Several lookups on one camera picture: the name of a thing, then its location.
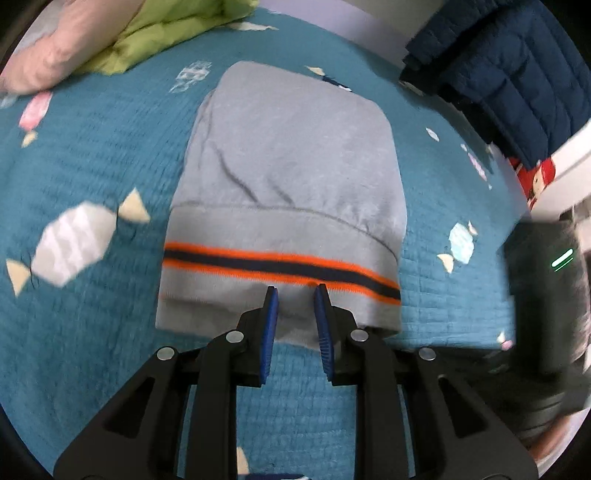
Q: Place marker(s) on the white cabinet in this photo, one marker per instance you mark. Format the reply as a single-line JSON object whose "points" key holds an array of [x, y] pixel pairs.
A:
{"points": [[572, 170]]}

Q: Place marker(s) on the lime green quilt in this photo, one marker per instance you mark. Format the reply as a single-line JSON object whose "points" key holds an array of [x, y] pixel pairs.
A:
{"points": [[166, 32]]}

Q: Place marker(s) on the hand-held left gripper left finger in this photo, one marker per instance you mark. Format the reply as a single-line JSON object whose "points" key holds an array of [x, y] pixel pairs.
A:
{"points": [[272, 323]]}

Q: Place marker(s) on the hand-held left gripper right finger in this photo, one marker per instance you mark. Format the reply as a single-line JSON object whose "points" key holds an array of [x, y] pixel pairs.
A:
{"points": [[322, 323]]}

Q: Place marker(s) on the teal candy print blanket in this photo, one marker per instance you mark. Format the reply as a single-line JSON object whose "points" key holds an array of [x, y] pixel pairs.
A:
{"points": [[101, 152]]}

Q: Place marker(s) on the navy puffer jacket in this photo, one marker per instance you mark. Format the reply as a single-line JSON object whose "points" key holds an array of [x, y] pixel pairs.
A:
{"points": [[503, 69]]}

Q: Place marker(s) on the grey sweater with orange stripes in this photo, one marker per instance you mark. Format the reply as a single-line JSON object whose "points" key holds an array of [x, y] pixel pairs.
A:
{"points": [[295, 161]]}

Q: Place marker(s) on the red-haired plush doll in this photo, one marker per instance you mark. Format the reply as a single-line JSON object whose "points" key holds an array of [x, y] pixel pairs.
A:
{"points": [[535, 180]]}

